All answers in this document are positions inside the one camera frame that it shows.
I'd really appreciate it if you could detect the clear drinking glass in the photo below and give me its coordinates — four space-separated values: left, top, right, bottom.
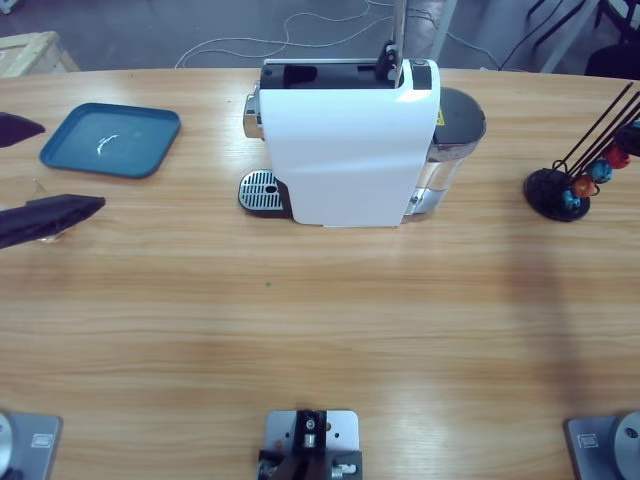
0 174 69 245

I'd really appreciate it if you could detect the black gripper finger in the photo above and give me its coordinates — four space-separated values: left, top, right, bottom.
0 112 45 149
0 194 106 250

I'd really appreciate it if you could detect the white capsule coffee machine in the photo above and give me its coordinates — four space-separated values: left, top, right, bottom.
237 0 487 230

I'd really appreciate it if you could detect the black capsule holder stand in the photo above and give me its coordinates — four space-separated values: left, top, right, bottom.
523 82 640 223

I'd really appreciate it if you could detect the light wooden crate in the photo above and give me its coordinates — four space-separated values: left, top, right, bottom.
0 30 81 80

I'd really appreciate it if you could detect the white metal frame leg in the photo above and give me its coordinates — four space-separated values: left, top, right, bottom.
428 0 459 60
541 0 601 75

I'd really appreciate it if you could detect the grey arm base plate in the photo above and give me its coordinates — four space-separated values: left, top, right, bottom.
0 408 65 480
563 409 640 480

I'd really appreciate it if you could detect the centre metal mount base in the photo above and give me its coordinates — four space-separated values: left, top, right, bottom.
257 408 364 480

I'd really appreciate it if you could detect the orange coffee capsule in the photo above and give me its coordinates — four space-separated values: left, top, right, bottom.
572 173 599 200

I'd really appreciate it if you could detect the black chair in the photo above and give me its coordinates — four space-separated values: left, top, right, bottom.
584 0 640 80

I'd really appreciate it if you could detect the black power cable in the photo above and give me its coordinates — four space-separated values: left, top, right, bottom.
498 0 576 70

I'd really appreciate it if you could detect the blue plastic tray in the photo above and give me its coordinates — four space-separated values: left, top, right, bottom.
38 102 182 180

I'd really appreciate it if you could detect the red coffee capsule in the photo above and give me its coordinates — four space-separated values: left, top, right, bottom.
606 144 632 170

